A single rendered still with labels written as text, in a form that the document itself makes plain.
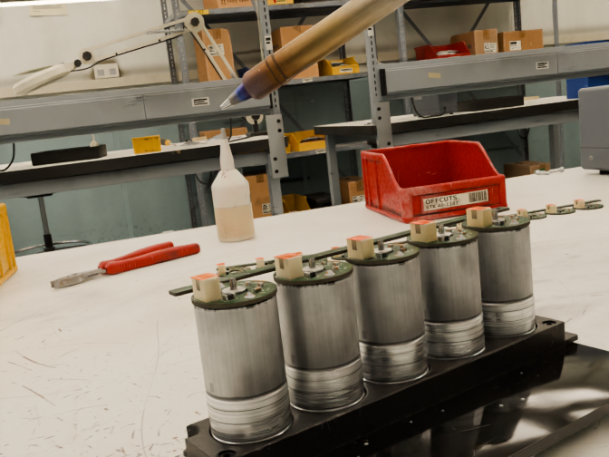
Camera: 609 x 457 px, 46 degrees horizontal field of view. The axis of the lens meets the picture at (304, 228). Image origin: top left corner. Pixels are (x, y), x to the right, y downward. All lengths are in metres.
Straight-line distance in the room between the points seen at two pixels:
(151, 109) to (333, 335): 2.36
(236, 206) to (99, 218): 4.08
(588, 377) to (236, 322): 0.13
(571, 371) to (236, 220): 0.41
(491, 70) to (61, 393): 2.79
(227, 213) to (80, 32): 4.12
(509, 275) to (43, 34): 4.50
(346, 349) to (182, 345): 0.16
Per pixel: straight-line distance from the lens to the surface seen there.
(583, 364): 0.28
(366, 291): 0.23
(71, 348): 0.40
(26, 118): 2.54
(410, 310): 0.23
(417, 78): 2.87
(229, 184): 0.62
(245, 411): 0.21
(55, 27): 4.71
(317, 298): 0.21
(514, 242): 0.27
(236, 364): 0.20
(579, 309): 0.37
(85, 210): 4.69
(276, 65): 0.18
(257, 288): 0.20
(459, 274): 0.25
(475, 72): 3.00
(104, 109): 2.54
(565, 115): 3.33
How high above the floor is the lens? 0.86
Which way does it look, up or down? 10 degrees down
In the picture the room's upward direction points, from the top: 6 degrees counter-clockwise
